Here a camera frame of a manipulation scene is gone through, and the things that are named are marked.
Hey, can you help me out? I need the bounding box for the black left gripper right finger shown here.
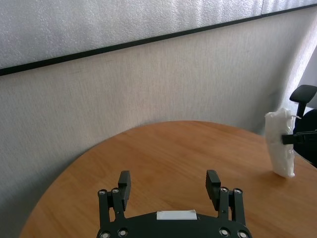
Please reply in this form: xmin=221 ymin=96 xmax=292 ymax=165
xmin=205 ymin=170 xmax=245 ymax=223

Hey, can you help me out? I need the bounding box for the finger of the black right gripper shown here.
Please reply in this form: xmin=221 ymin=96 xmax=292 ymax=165
xmin=281 ymin=130 xmax=317 ymax=146

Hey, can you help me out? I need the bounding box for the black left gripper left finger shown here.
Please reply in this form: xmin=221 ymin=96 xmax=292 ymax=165
xmin=98 ymin=170 xmax=132 ymax=224

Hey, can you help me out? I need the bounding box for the white plastic-wrapped sandbag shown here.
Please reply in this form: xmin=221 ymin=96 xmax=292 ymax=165
xmin=264 ymin=108 xmax=302 ymax=179

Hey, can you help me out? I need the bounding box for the black office chair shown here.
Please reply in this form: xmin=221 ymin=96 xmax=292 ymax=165
xmin=289 ymin=84 xmax=317 ymax=169

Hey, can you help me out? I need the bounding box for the black wall rail strip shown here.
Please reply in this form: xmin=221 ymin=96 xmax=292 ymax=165
xmin=0 ymin=0 xmax=317 ymax=77

